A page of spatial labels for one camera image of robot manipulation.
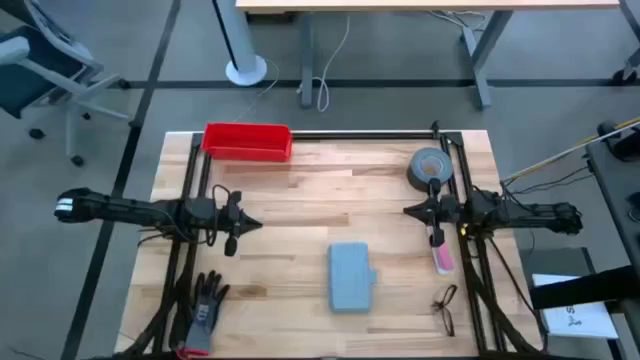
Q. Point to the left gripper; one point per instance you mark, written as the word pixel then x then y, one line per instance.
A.
pixel 232 225

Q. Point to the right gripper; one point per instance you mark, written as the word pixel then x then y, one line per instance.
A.
pixel 442 210

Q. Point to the red plastic bin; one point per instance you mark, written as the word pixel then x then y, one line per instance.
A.
pixel 247 145

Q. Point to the grey plastic tool case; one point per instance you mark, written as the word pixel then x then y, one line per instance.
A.
pixel 350 277

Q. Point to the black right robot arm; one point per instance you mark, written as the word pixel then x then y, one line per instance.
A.
pixel 525 217

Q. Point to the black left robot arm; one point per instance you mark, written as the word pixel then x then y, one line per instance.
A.
pixel 125 210

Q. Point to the pink white plastic tool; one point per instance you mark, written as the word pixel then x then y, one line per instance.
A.
pixel 444 260

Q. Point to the black-framed eyeglasses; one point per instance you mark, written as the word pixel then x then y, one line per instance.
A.
pixel 440 304

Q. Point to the black grey work glove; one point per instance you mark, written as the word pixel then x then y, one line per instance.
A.
pixel 205 310

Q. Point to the yellow and white rod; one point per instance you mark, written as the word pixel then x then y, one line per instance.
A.
pixel 550 159

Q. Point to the pole with white round base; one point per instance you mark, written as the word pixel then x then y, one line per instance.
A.
pixel 246 70

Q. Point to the grey metal desk leg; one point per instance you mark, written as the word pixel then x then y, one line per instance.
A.
pixel 481 65
pixel 307 60

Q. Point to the black beam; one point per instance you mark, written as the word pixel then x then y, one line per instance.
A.
pixel 575 292

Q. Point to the white paper sheet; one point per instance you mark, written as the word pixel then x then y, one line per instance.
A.
pixel 580 320

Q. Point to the dark grey side table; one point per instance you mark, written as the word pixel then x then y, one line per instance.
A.
pixel 615 200

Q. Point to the light wooden desk top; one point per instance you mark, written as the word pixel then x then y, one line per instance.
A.
pixel 400 5

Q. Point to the black round device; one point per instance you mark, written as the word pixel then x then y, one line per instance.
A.
pixel 625 145

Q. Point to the grey leg with black caster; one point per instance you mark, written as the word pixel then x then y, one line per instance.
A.
pixel 625 75

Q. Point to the blue office chair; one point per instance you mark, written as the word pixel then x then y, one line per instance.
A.
pixel 30 85

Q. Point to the grey duct tape roll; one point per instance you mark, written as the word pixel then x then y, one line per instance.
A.
pixel 417 170

